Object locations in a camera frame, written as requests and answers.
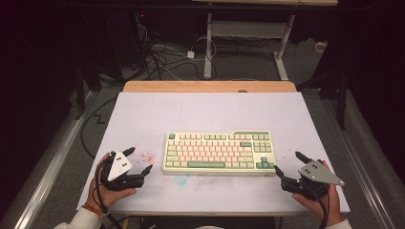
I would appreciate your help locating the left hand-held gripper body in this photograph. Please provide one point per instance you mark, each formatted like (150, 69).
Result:
(119, 167)

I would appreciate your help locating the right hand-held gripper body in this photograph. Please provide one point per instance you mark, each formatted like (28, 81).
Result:
(318, 175)

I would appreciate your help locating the cream and green mechanical keyboard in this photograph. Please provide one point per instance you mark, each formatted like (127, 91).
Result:
(203, 164)

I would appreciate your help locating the person's left hand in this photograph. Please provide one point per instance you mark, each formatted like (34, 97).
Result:
(108, 197)

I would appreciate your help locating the person's right hand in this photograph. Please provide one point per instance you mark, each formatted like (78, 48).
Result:
(332, 205)

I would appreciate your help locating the black metal stand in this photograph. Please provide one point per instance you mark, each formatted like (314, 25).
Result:
(79, 92)
(342, 95)

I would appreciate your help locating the white table mat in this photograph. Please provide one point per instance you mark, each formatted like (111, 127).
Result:
(210, 111)

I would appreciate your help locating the wooden table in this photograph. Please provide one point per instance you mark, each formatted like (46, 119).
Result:
(207, 86)

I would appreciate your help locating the white box on floor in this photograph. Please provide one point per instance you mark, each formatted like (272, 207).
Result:
(321, 46)

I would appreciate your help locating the white power adapter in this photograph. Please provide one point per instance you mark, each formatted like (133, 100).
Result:
(190, 54)

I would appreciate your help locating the white-legged desk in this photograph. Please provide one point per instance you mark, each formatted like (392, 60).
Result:
(248, 29)

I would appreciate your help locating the grey metal floor rail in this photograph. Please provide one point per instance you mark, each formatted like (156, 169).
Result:
(47, 181)
(363, 178)

